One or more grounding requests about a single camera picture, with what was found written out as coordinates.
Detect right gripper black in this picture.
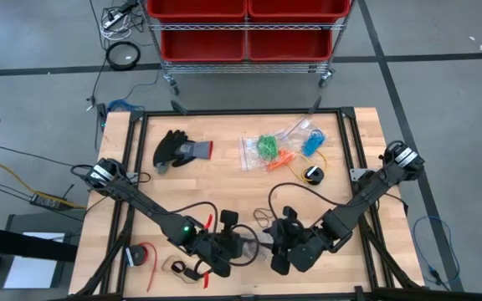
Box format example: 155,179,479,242
263,223,332,273

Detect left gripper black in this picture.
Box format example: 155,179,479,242
197,232,246,279

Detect few dark rubber bands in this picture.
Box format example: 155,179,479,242
252,207,276,230

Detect green rubber bands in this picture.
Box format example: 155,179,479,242
256,135,279,161

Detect blue rubber bands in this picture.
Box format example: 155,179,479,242
301,129,326,158

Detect black bundle with green edge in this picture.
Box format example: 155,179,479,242
151,129,215,175

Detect small black box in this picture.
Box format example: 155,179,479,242
95,102,110,131

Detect grey cart with white sheet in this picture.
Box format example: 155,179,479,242
0,212,77,301

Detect black beam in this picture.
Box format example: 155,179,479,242
0,222,79,263

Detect black round magnifier lamp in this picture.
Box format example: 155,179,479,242
105,40,141,71

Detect white power strip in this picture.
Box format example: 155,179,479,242
101,11,126,29

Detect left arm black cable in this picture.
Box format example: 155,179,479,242
167,201,262,268

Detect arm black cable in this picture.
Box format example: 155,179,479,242
267,181,342,235
167,201,262,268

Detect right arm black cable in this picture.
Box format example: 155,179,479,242
267,181,342,235

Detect red cable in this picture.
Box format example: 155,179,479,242
138,241,159,293

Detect yellow cable coil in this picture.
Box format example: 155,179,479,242
286,150,329,185

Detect black aluminium table frame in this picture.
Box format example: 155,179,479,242
68,106,427,301

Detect blue cable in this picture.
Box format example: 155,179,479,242
106,98,146,113
411,214,463,292

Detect black fin-shaped bracket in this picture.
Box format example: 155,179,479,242
169,99,188,116
306,95,324,115

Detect chrome wire shelf rack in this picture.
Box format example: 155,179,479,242
140,0,357,96

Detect orange-yellow floor cable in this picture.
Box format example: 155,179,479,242
0,157,88,209

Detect white coiled cable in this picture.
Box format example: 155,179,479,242
100,8,136,42

